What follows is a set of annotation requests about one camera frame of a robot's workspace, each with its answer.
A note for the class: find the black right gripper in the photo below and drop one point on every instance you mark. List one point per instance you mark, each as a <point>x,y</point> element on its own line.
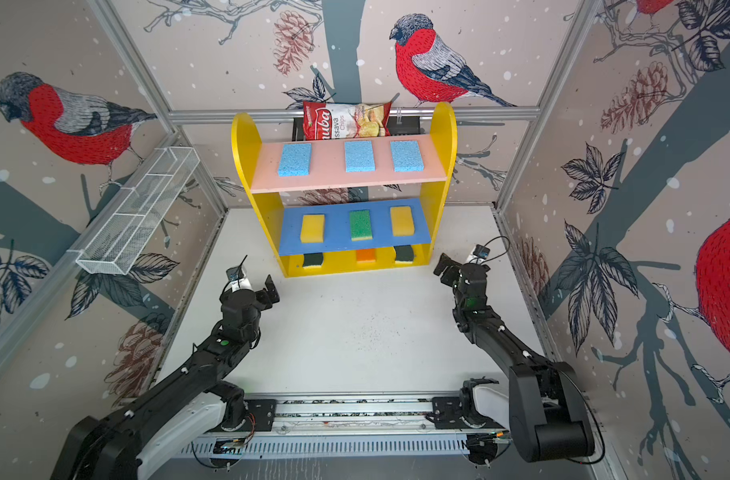
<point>453,271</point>

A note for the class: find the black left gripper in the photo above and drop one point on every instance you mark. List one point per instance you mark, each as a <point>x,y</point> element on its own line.
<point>267,301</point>

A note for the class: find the dark green wavy sponge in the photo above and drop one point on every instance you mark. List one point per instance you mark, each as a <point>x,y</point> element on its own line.
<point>404,254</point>
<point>313,260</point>

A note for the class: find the yellow sponge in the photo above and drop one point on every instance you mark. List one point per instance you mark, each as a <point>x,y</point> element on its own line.
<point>312,229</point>
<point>402,222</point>

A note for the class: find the orange sponge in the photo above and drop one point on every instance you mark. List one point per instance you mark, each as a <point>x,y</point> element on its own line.
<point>365,256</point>

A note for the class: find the light blue sponge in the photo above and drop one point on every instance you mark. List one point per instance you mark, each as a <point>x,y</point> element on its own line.
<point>406,156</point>
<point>359,157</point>
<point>295,160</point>

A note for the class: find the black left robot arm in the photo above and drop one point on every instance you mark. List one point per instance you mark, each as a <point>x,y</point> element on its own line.
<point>133,442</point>

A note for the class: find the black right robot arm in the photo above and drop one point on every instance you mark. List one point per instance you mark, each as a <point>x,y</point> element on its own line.
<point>543,409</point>

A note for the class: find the yellow shelf unit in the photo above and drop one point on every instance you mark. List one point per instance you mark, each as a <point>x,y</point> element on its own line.
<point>269,207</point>

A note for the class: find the red cassava chips bag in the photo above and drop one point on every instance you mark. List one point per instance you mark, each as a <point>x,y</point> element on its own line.
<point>329,121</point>

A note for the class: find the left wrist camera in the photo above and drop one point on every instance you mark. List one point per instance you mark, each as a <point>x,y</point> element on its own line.
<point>237,279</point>

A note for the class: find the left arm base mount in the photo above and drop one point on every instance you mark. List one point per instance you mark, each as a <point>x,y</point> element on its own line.
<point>237,413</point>

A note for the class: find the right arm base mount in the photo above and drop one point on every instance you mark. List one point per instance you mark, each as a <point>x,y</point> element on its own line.
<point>479,404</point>

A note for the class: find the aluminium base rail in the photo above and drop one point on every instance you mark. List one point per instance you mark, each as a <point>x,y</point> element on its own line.
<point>340,427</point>

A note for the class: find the white mesh wall tray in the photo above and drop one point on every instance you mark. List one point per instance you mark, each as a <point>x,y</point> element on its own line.
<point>121,239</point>

